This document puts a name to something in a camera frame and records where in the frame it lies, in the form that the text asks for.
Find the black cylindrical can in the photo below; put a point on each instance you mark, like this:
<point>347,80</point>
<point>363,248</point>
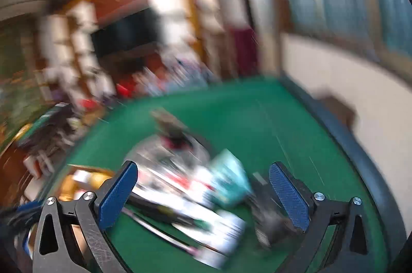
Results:
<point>170,128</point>

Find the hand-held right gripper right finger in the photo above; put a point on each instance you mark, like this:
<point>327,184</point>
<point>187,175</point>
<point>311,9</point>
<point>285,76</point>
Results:
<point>288,199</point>

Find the black snack packet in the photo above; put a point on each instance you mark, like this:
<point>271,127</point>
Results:
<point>272,223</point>

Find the teal packet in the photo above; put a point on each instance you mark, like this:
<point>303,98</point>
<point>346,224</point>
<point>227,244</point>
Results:
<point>230,179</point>

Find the white printed packet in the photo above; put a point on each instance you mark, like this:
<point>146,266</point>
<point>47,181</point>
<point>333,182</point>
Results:
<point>214,229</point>

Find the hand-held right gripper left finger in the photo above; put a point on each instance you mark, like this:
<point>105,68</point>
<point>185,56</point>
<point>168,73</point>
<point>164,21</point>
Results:
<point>118,194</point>

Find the round metal table centre panel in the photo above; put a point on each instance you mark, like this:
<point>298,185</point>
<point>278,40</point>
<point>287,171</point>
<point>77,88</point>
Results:
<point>151,160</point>

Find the black flat television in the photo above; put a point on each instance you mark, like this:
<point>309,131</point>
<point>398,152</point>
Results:
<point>125,33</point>

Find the wooden wall shelf unit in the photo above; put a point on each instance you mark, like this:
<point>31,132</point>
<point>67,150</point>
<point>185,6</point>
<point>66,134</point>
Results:
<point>80,34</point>

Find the maroon cloth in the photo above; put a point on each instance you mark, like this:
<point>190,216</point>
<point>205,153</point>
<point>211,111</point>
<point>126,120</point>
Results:
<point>245,49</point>

